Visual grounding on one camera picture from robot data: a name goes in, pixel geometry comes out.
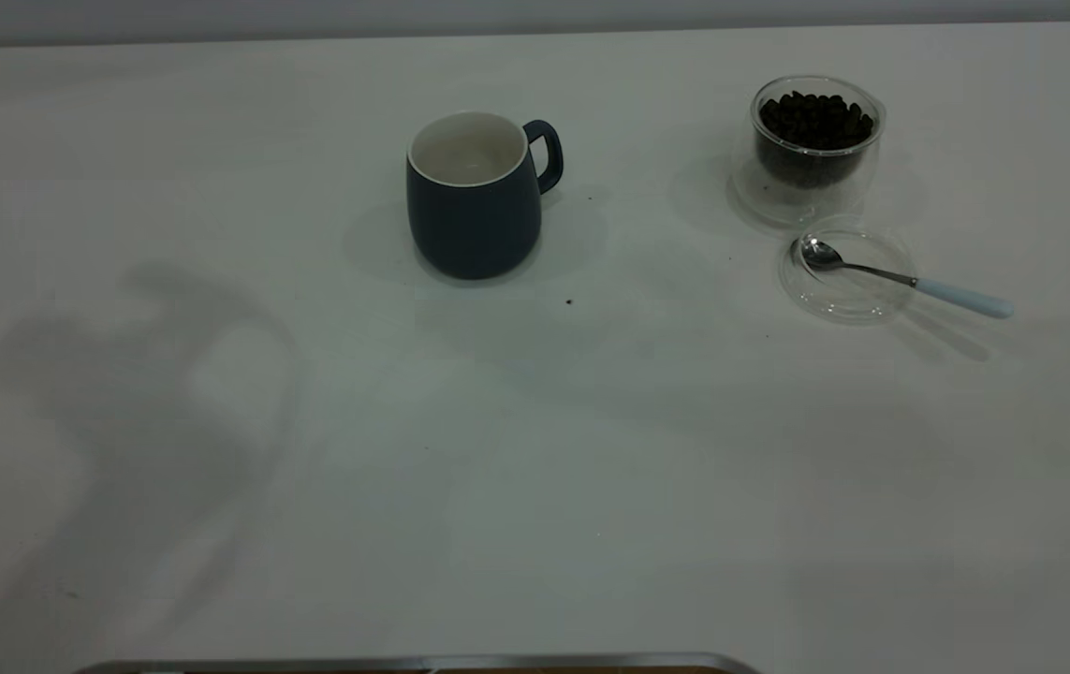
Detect roasted coffee beans heap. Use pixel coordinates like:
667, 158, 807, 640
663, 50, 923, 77
757, 91, 875, 188

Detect clear double-wall glass jar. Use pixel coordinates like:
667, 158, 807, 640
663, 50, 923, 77
731, 75, 888, 227

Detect metal spoon pale blue handle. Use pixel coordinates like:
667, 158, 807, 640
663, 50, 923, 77
799, 234, 1015, 320

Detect dark grey ceramic mug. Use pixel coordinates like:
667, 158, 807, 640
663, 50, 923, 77
405, 111, 564, 281

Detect clear round glass lid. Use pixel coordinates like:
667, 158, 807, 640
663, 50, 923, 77
778, 225, 917, 326

